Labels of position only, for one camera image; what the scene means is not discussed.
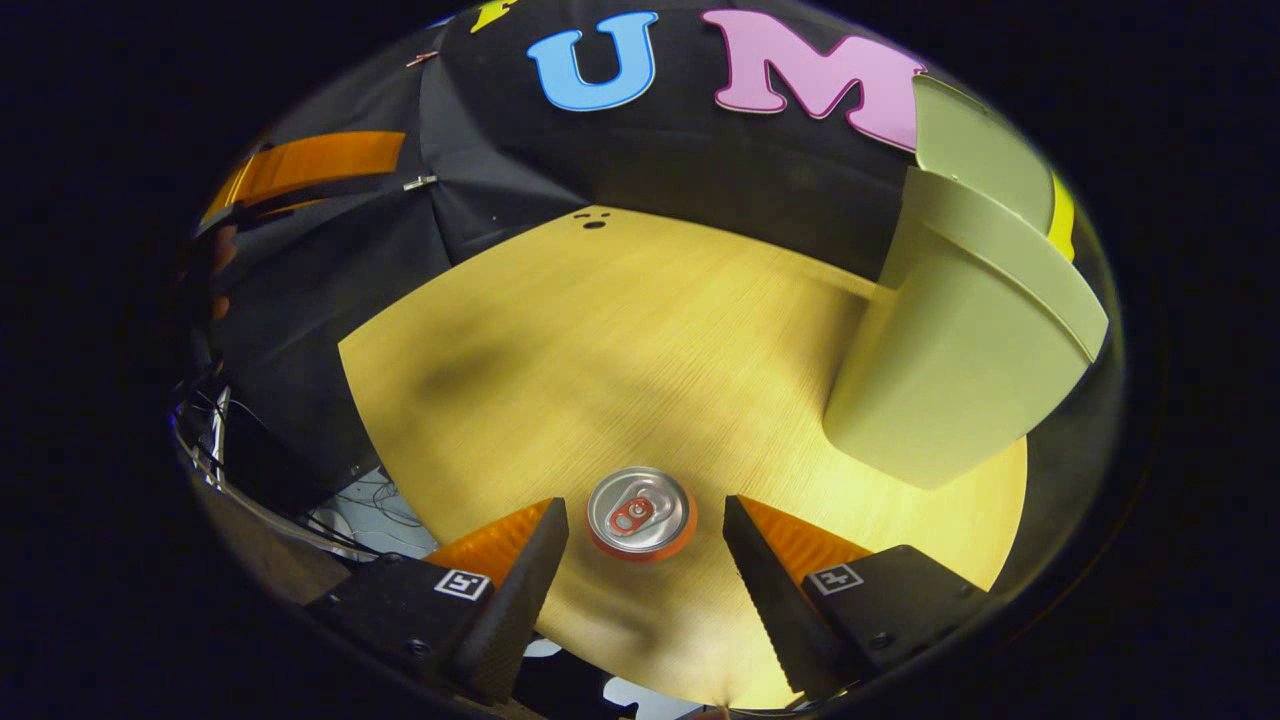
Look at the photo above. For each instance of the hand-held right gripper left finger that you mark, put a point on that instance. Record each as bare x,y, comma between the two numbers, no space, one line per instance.
515,610

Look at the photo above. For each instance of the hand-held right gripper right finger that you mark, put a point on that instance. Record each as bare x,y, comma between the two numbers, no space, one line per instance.
770,605

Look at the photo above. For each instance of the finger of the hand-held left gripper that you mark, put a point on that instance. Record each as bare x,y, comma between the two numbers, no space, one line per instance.
320,160

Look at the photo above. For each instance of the red pop can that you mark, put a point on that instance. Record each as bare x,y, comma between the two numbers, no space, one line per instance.
640,512

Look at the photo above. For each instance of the pale green desktop garbage bin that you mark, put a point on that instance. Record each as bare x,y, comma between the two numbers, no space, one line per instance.
950,350

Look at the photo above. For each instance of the wooden desktop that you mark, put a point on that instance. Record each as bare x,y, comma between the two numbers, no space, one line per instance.
620,340

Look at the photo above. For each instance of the white clip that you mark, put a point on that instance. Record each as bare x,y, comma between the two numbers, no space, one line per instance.
420,182

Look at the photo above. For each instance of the red clip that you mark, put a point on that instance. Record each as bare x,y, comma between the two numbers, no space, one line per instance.
420,58

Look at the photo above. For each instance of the black box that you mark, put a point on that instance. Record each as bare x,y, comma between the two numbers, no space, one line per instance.
275,455

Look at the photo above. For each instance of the black backdrop cloth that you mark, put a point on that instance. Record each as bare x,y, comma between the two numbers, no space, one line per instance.
640,150

